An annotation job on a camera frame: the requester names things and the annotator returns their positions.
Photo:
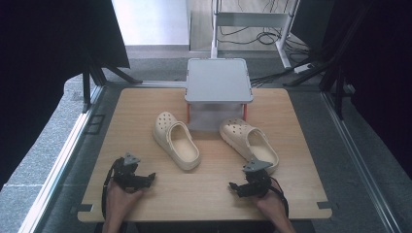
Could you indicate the black tape strip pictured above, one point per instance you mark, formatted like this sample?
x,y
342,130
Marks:
x,y
324,205

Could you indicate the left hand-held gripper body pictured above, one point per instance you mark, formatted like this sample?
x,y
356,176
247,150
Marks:
x,y
124,173

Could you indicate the black tripod stand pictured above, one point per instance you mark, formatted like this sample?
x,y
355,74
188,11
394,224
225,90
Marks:
x,y
97,76

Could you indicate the black curtain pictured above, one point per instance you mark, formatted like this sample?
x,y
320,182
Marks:
x,y
39,64
382,64

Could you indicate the person's left hand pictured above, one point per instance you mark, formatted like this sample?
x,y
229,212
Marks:
x,y
118,200

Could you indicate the cream clog shoe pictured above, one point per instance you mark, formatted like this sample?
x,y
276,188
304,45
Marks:
x,y
176,142
247,139

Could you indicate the grey shoe rack orange legs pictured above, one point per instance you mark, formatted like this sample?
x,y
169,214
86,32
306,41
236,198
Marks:
x,y
217,81

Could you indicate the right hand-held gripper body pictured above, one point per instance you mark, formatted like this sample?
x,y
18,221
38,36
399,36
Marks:
x,y
257,179

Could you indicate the aluminium rail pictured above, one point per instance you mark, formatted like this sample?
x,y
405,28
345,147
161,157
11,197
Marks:
x,y
158,84
359,158
58,165

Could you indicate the black metal stand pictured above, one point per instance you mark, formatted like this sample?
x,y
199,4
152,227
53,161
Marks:
x,y
336,81

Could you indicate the white metal stand frame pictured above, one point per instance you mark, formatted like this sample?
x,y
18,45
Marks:
x,y
249,19

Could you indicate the white power strip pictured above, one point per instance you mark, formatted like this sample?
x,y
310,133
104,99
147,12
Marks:
x,y
303,67

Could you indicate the person's right hand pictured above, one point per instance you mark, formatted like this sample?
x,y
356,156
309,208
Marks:
x,y
270,204

